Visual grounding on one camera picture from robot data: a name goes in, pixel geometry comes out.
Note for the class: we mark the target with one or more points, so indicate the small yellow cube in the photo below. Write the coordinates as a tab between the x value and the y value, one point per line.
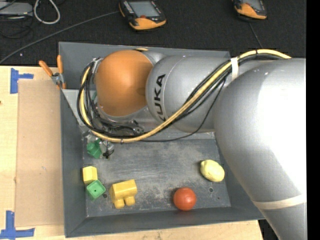
89	174

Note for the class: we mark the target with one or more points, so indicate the brown cardboard board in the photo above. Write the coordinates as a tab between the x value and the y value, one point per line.
40	146

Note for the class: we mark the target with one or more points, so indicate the green cube with hole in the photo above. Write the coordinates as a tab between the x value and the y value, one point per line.
95	190

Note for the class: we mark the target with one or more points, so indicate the yellow block with two pegs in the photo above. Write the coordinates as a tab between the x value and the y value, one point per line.
123	190

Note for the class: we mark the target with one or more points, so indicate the grey metal bin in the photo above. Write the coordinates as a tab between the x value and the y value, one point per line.
155	159

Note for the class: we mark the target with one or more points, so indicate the red ball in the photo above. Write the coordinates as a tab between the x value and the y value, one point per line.
184	199

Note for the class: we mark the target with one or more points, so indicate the yellow toy lemon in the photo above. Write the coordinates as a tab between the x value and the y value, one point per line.
212	171

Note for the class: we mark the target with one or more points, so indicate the black cylinder on white bracket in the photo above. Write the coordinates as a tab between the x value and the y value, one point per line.
109	149

